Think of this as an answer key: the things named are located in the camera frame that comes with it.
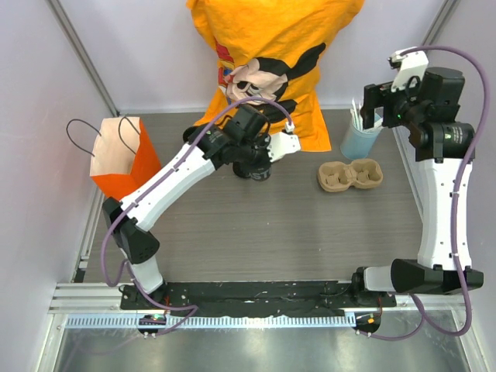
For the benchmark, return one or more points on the black cup with lettering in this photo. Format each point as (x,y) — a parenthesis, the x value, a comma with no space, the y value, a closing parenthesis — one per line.
(190,134)

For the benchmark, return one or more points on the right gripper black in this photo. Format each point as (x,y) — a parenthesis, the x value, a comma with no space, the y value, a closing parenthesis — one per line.
(379,95)

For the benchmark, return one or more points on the white slotted cable duct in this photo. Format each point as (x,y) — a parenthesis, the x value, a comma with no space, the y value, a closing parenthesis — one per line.
(154,321)

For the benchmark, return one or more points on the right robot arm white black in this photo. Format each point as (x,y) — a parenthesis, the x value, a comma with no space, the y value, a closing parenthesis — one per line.
(427,105)

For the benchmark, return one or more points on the lower pulp cup carrier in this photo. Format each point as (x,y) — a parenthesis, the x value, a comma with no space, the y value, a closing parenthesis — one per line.
(362,174)

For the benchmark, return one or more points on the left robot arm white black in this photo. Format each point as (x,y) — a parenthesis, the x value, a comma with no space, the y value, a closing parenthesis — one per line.
(243,142)

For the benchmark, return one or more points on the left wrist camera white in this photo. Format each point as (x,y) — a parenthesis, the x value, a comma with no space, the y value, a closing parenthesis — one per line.
(283,143)

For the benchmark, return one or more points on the orange cartoon mouse cloth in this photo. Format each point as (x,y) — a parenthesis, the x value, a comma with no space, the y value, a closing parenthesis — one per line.
(271,50)

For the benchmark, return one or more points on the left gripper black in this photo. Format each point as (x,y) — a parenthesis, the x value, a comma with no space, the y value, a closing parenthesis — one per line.
(266,158)

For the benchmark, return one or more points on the aluminium frame rail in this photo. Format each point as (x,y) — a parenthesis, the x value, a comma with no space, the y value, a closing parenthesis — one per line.
(80,51)

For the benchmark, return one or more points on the light blue straw holder cup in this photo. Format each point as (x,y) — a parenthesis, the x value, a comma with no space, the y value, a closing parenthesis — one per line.
(356,143)

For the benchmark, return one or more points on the orange paper bag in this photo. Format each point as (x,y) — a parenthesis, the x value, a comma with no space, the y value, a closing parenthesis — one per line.
(123,157)

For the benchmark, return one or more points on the black cup from stack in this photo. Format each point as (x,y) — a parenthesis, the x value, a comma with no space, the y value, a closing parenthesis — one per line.
(247,171)

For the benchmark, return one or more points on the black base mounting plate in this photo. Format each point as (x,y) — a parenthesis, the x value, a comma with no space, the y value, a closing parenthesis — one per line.
(262,299)

